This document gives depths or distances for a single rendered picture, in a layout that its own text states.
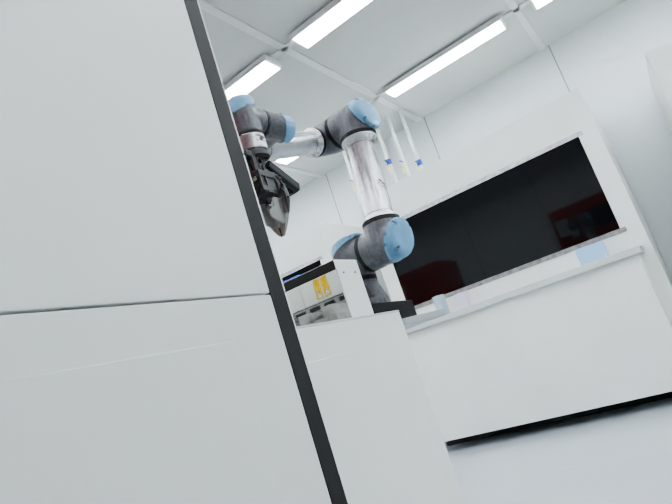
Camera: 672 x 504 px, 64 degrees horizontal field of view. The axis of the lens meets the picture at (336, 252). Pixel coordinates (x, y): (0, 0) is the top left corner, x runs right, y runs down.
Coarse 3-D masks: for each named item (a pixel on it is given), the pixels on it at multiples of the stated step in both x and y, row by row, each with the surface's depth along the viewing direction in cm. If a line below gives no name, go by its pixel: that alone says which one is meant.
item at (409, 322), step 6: (432, 312) 157; (438, 312) 159; (444, 312) 162; (408, 318) 148; (414, 318) 150; (420, 318) 152; (426, 318) 154; (432, 318) 157; (408, 324) 148; (414, 324) 158
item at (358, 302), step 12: (336, 264) 114; (348, 264) 118; (348, 276) 116; (360, 276) 121; (348, 288) 115; (360, 288) 119; (348, 300) 113; (360, 300) 117; (360, 312) 115; (372, 312) 119
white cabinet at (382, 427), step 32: (352, 320) 100; (384, 320) 109; (320, 352) 88; (352, 352) 95; (384, 352) 104; (320, 384) 84; (352, 384) 91; (384, 384) 99; (416, 384) 110; (352, 416) 88; (384, 416) 95; (416, 416) 104; (352, 448) 85; (384, 448) 92; (416, 448) 100; (352, 480) 82; (384, 480) 88; (416, 480) 96; (448, 480) 105
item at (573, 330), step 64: (512, 128) 374; (576, 128) 352; (448, 192) 399; (512, 192) 373; (576, 192) 351; (448, 256) 398; (512, 256) 372; (576, 256) 350; (640, 256) 326; (448, 320) 374; (512, 320) 350; (576, 320) 329; (640, 320) 311; (448, 384) 373; (512, 384) 350; (576, 384) 329; (640, 384) 310
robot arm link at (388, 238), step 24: (336, 120) 169; (360, 120) 164; (336, 144) 172; (360, 144) 164; (360, 168) 162; (360, 192) 162; (384, 192) 160; (384, 216) 155; (360, 240) 159; (384, 240) 152; (408, 240) 156; (384, 264) 157
